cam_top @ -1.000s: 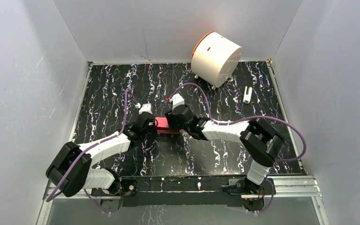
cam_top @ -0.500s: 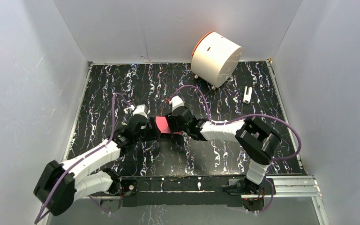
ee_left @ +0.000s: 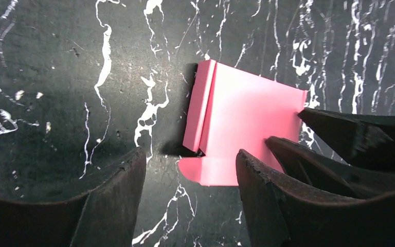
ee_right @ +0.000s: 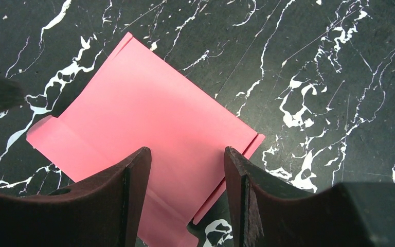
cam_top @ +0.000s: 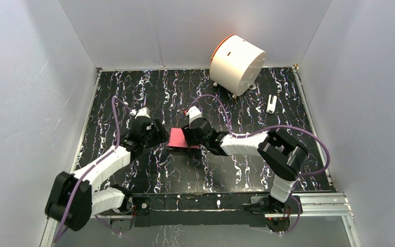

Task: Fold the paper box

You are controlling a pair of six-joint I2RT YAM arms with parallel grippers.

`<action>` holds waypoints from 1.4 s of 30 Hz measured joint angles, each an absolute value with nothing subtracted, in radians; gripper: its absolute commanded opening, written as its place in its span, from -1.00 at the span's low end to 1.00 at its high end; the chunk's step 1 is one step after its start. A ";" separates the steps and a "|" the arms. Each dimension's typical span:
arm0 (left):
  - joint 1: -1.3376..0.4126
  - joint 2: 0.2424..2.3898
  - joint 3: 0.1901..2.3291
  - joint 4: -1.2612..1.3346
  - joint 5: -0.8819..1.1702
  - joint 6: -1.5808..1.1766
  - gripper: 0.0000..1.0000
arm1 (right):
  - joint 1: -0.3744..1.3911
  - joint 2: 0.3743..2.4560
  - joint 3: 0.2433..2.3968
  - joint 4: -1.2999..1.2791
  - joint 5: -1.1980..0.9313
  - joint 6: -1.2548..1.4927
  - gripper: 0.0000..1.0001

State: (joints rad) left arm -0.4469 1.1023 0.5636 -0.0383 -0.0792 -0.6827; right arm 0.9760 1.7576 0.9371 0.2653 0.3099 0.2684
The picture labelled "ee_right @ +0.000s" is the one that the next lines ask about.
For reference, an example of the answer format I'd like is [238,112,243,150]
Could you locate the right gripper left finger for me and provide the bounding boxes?
[0,147,152,246]

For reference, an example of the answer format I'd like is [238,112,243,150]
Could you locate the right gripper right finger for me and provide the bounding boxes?
[224,147,395,246]

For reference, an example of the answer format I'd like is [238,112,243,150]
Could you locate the pink paper box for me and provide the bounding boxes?
[26,33,264,246]

